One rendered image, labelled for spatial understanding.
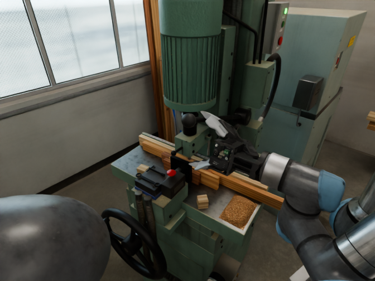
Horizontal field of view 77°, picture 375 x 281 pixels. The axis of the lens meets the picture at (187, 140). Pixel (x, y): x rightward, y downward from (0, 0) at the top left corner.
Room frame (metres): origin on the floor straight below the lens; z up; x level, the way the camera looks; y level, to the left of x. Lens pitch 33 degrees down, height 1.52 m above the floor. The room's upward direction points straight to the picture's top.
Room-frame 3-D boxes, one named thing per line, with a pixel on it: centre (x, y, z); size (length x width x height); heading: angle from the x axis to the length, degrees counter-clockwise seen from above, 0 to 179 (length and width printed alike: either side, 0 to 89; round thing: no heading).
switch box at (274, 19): (0.93, -0.31, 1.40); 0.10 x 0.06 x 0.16; 145
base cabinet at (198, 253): (0.85, -0.08, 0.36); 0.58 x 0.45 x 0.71; 145
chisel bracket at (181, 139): (0.76, -0.02, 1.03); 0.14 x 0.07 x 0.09; 145
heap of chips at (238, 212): (0.53, -0.17, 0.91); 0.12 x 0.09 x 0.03; 145
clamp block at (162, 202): (0.58, 0.09, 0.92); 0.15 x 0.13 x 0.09; 55
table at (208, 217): (0.65, 0.05, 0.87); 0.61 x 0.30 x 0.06; 55
